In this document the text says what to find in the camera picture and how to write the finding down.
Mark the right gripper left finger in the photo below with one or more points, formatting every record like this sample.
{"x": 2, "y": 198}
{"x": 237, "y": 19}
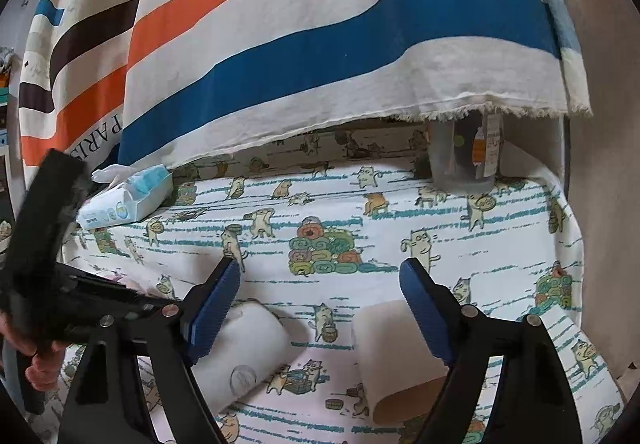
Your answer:
{"x": 106, "y": 402}

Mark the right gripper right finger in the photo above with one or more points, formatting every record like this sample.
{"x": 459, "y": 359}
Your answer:
{"x": 533, "y": 402}

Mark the white mug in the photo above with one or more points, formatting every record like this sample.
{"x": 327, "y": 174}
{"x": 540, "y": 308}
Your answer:
{"x": 251, "y": 345}

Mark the beige cup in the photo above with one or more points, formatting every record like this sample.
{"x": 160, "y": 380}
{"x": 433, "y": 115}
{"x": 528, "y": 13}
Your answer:
{"x": 400, "y": 376}

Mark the person's left hand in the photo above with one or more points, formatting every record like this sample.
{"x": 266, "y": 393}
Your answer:
{"x": 45, "y": 366}

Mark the baby wipes pack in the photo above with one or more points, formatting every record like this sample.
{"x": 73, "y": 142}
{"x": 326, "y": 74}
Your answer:
{"x": 130, "y": 196}

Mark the cat print bed sheet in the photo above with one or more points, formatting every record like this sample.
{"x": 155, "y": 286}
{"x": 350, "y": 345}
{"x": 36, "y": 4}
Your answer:
{"x": 320, "y": 234}

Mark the clear plastic container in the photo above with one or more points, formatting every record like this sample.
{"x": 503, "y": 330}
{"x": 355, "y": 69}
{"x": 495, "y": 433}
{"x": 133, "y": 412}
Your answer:
{"x": 464, "y": 153}

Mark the striped Paris blanket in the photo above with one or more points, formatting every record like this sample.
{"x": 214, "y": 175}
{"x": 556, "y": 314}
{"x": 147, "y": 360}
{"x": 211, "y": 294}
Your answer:
{"x": 170, "y": 81}

